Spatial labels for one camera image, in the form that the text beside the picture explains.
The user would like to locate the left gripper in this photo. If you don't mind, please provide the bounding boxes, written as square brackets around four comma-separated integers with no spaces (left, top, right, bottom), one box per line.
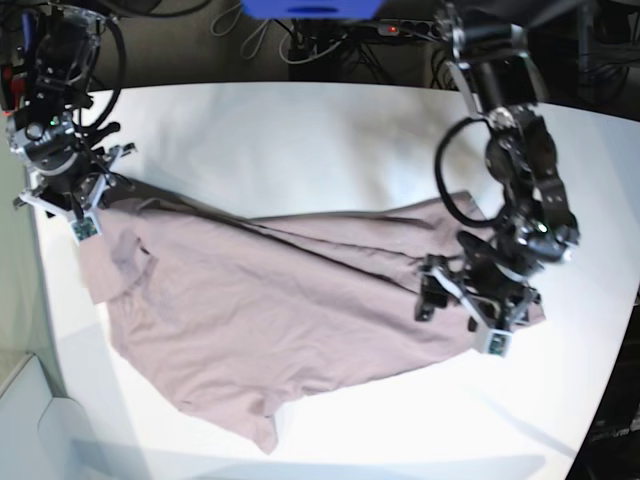
[414,232,540,332]

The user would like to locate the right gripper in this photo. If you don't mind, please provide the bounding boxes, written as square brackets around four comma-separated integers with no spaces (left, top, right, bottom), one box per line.
[37,164,108,215]

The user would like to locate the mauve pink t-shirt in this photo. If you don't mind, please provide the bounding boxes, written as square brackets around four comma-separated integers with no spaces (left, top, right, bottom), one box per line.
[78,192,472,453]

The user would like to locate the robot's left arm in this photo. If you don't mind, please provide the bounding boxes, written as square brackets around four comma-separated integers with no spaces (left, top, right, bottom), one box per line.
[416,1,580,332]

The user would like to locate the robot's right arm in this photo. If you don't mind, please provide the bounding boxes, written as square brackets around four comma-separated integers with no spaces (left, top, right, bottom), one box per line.
[1,1,127,220]

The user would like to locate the red and black clamp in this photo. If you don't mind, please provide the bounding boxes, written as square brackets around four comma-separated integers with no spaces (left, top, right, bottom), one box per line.
[1,64,24,116]

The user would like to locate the blue box overhead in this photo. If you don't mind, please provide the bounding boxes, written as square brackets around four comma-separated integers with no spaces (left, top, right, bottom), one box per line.
[242,0,382,19]

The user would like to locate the black power strip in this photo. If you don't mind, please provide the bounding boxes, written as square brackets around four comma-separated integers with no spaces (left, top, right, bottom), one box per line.
[376,19,443,41]

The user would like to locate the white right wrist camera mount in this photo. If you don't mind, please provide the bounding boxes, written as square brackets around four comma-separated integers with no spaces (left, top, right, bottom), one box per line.
[12,143,136,243]

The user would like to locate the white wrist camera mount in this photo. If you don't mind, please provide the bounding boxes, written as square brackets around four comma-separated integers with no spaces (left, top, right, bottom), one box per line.
[419,255,526,357]
[12,143,136,243]

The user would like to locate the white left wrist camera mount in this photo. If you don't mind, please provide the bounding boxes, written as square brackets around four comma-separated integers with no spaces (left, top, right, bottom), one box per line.
[419,255,526,357]

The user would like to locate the grey white cable loops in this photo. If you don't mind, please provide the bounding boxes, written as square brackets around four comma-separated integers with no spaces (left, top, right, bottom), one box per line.
[209,19,351,65]

